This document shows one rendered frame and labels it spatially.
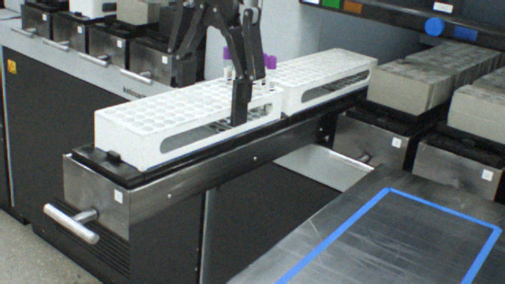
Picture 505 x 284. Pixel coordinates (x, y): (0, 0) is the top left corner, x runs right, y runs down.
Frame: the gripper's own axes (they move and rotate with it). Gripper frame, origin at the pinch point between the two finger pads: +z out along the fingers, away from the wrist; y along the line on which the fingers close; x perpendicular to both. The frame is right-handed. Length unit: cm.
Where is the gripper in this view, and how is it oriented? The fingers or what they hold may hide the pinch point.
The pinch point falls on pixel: (211, 99)
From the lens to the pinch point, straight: 88.3
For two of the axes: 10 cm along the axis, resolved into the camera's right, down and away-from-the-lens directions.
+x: 6.3, -2.7, 7.3
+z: -0.9, 9.1, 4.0
